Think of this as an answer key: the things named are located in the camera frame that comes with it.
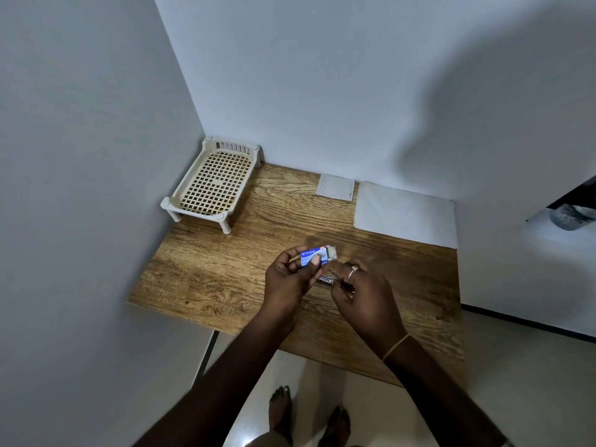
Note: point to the person's right hand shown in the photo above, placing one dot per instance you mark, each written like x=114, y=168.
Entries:
x=372, y=311

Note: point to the person's left hand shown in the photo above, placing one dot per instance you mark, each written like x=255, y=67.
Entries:
x=288, y=288

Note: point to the small blue staple box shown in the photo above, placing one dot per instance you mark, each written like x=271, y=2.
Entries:
x=309, y=256

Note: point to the yellow and silver stapler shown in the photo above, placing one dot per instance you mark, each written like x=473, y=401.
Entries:
x=326, y=278

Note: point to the large white paper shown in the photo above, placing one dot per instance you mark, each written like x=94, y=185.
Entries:
x=405, y=214

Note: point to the small white paper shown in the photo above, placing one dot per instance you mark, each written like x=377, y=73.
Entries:
x=335, y=187

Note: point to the white plastic lattice tray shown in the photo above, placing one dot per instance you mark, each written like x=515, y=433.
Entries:
x=214, y=183

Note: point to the person's right forearm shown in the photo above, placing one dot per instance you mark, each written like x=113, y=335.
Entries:
x=442, y=395

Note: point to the person's left forearm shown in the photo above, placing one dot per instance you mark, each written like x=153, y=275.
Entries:
x=219, y=386

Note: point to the person's right foot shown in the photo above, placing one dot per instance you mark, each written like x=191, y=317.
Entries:
x=336, y=428

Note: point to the person's foot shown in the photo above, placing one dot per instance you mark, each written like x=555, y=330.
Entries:
x=280, y=414
x=336, y=428

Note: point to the person's left foot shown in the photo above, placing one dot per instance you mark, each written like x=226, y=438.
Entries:
x=280, y=414

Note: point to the yellow wrist thread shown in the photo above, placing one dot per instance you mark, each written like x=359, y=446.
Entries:
x=396, y=346

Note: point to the black table leg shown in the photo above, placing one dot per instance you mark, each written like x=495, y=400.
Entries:
x=206, y=358

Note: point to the olive trousers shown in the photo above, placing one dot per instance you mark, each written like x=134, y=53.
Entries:
x=267, y=439

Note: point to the grey round container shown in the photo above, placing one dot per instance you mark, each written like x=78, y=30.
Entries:
x=572, y=217

